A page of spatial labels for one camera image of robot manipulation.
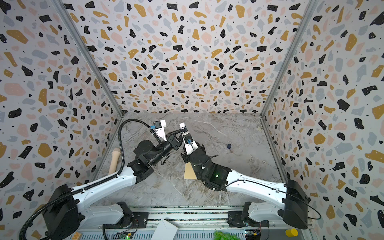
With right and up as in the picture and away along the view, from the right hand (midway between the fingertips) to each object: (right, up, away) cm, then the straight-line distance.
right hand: (185, 138), depth 68 cm
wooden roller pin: (-47, -12, +27) cm, 56 cm away
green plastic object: (+17, -43, -2) cm, 46 cm away
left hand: (+1, +4, -3) cm, 5 cm away
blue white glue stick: (-1, +6, -1) cm, 6 cm away
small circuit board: (-29, -46, +3) cm, 54 cm away
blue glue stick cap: (+26, -8, +35) cm, 45 cm away
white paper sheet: (-9, -42, 0) cm, 43 cm away
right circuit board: (+32, -47, +4) cm, 57 cm away
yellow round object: (+48, -42, -1) cm, 64 cm away
